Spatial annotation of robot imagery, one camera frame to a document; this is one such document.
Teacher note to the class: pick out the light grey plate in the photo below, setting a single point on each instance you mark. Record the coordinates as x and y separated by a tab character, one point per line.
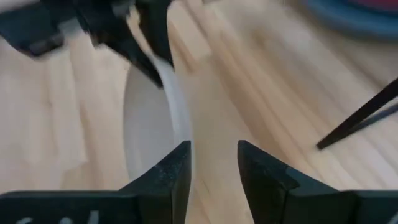
146	130

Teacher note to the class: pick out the wooden shelf with black legs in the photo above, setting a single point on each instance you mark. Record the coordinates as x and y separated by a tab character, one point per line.
357	116

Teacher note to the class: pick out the blue plate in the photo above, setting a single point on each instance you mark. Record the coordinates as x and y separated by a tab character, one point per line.
348	26

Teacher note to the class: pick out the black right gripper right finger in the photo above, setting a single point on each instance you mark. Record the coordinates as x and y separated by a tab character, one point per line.
270	193

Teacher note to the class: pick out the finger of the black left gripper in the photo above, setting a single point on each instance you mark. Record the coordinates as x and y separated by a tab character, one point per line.
157	28
115	34

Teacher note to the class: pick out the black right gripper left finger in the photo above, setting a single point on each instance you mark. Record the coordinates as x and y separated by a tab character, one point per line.
164	189

